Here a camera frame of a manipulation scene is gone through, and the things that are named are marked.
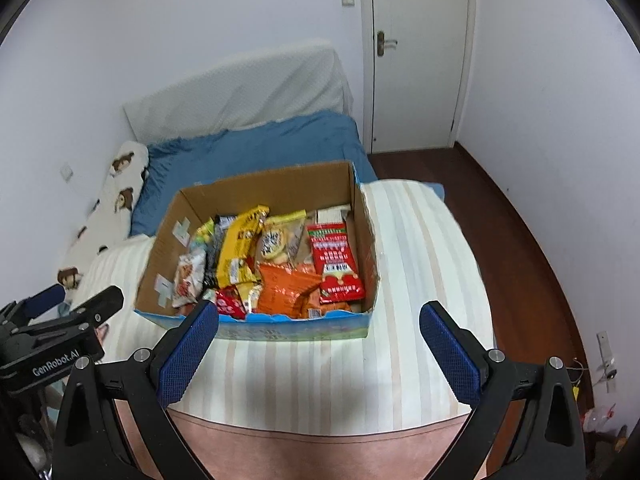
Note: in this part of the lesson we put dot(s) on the white door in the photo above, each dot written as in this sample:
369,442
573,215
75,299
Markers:
420,85

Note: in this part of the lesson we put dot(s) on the clear round cracker packet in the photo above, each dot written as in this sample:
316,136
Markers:
275,242

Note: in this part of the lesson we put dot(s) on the white padded headboard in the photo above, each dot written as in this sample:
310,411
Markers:
240,90

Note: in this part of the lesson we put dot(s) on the green yellow snack packet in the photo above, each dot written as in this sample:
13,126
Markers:
204,234

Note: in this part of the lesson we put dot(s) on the brown orange snack packet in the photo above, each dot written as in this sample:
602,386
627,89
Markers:
327,308

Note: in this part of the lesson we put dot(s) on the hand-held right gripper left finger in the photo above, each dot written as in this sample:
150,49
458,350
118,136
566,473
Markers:
187,350

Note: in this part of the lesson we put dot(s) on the large red snack packet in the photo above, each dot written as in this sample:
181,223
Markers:
335,265

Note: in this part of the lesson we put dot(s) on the black snack packet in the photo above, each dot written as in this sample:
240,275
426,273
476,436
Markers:
215,255

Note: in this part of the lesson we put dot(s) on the small red snack packet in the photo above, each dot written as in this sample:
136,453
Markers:
230,302

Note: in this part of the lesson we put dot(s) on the bear print pillow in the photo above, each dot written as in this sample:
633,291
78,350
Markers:
117,195

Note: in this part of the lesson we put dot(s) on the bright orange snack packet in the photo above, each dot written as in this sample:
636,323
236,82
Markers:
285,285

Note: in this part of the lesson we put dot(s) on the blue bed sheet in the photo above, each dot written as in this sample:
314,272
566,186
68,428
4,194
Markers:
250,145

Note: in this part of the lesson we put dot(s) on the white snack packet red logo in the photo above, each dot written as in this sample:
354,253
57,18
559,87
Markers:
187,275

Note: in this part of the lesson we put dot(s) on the striped cat print blanket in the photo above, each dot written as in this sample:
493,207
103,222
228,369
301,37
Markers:
410,260

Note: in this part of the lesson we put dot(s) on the clear plastic bag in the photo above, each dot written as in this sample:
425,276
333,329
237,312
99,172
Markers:
600,417

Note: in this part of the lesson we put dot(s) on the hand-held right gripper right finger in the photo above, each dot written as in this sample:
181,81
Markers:
450,350

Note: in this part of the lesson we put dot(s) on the plain white snack packet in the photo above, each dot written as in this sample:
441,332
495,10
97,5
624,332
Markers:
332,214

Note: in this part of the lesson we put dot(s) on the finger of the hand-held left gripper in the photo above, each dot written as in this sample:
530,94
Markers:
100,305
40,300

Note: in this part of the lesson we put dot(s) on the cardboard box blue green print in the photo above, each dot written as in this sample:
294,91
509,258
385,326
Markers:
280,185

